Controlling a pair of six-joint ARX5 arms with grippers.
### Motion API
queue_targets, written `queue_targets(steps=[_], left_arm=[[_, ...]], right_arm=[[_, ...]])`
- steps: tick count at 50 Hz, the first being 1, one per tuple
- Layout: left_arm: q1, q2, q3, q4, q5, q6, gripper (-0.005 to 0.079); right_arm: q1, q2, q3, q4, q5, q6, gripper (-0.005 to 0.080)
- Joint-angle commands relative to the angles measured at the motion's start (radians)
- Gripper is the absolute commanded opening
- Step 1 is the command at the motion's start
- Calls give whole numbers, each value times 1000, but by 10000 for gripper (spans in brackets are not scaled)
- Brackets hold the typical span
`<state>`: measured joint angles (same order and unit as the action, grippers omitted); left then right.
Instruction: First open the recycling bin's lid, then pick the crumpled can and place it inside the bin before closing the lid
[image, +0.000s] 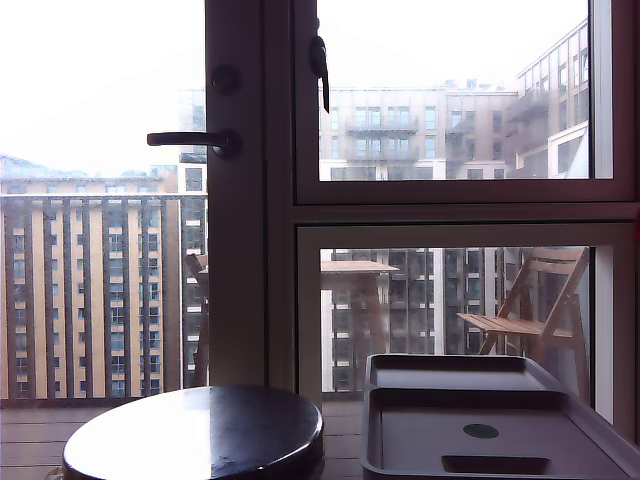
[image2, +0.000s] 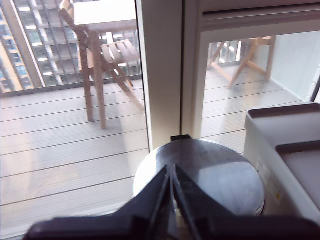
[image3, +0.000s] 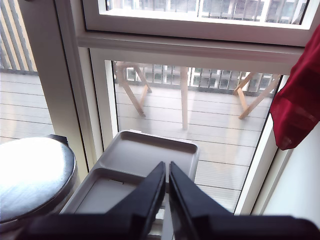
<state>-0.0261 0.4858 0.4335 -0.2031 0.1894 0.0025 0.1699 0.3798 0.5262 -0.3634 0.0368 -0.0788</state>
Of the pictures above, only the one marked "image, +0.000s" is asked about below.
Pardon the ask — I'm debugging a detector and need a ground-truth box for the grey plastic recycling bin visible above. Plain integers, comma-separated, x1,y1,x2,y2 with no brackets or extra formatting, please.
359,353,640,480

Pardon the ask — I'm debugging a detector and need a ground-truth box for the glass balcony door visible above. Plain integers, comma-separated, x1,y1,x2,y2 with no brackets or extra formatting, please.
0,0,267,411

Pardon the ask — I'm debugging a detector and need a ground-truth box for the dark window handle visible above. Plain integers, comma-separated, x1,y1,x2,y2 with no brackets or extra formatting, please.
307,35,331,115

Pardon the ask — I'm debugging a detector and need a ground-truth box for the grey hinged bin lid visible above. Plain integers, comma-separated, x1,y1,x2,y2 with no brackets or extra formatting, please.
360,388,634,480

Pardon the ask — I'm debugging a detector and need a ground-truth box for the fixed window pane frame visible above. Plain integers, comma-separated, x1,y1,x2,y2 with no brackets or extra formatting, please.
294,222,636,426

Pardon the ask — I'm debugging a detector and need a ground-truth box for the dark metal door lever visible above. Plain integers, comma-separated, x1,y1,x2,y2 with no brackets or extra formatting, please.
146,129,244,161

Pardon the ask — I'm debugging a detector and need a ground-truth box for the dark slatted balcony railing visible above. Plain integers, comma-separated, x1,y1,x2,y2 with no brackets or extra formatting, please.
0,193,591,409

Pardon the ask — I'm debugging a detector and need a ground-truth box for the round black glossy disc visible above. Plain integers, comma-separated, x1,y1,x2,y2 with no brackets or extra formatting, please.
62,384,325,480

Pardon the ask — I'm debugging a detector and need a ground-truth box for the openable window sash frame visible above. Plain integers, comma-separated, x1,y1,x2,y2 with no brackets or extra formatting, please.
292,0,636,206

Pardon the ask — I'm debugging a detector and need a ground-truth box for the round door lock knob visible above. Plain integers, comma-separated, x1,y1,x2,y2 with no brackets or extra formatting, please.
209,63,242,96

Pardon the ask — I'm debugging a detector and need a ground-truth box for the wooden balcony table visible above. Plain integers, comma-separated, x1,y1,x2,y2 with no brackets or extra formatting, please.
319,259,401,394

